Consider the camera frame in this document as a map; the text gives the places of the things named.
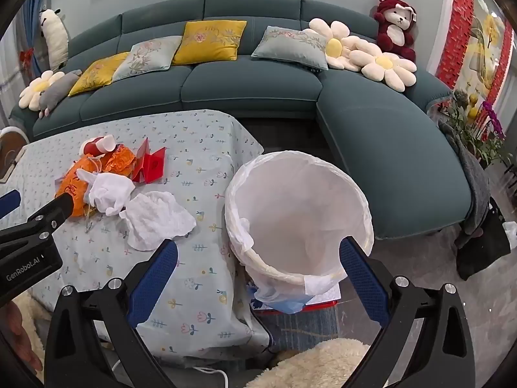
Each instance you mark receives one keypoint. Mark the teal fabric sofa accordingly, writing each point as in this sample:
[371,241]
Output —
[250,89]

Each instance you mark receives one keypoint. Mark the white plush toy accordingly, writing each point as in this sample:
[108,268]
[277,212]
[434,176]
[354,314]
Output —
[54,36]

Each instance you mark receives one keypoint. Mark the potted flowers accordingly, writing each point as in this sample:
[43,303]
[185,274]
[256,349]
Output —
[468,129]

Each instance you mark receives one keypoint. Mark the black bag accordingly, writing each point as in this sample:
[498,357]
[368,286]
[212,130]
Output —
[484,246]

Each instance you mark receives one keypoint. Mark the blue plastic bag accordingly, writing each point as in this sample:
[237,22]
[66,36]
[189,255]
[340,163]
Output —
[282,305]

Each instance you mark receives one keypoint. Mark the white paper towel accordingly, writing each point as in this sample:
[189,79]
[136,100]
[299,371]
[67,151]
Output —
[157,218]

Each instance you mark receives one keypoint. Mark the large yellow embroidered cushion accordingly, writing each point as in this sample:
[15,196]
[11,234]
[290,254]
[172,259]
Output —
[214,42]

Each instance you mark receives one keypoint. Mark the red floral wall mural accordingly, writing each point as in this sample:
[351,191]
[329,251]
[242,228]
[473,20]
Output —
[460,28]

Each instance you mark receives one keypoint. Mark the red bear plush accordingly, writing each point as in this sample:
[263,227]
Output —
[389,36]

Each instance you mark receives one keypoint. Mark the grey plush toy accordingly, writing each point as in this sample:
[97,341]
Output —
[60,91]

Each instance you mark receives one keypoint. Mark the wooden chair white frame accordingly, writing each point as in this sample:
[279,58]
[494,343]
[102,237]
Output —
[8,149]

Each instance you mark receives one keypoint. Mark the orange snack bag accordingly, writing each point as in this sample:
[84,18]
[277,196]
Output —
[76,178]

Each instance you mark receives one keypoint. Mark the cream fluffy fabric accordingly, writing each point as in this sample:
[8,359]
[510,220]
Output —
[323,363]
[26,305]

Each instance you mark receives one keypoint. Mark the red carton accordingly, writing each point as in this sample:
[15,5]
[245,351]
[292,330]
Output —
[151,163]

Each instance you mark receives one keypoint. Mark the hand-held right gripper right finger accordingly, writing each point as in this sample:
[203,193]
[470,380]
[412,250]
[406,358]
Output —
[363,279]

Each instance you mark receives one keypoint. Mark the grey blanket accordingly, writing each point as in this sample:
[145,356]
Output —
[472,178]

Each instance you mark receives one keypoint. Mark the blue patterned rug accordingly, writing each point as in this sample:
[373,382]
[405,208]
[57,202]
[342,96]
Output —
[303,327]

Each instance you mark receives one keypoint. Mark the person's left hand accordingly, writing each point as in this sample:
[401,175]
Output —
[18,335]

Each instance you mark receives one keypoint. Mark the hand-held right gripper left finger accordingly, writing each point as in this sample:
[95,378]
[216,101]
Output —
[155,283]

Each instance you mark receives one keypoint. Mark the white tissue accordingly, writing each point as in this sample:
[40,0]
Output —
[109,194]

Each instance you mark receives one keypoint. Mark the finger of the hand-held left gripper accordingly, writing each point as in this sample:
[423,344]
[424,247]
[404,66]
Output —
[10,204]
[56,210]

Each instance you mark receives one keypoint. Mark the floral light blue tablecloth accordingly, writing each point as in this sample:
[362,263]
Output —
[194,145]

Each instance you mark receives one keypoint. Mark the blue curtain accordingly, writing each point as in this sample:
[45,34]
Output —
[34,0]

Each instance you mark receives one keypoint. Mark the pale floral cushion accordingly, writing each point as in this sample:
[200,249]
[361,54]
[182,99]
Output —
[147,56]
[291,46]

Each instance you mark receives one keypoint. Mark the white daisy cushion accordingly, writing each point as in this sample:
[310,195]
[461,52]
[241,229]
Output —
[383,62]
[40,85]
[323,28]

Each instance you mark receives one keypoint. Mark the red knot ornament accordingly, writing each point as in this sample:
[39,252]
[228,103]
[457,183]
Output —
[26,58]

